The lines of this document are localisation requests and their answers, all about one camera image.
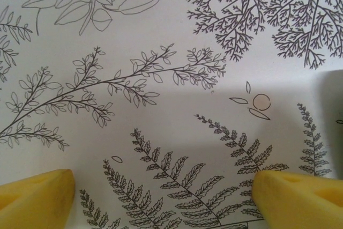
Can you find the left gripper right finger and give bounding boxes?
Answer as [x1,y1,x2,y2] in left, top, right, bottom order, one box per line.
[253,170,343,229]

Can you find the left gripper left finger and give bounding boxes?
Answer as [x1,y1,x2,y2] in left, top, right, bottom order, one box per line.
[0,169,75,229]

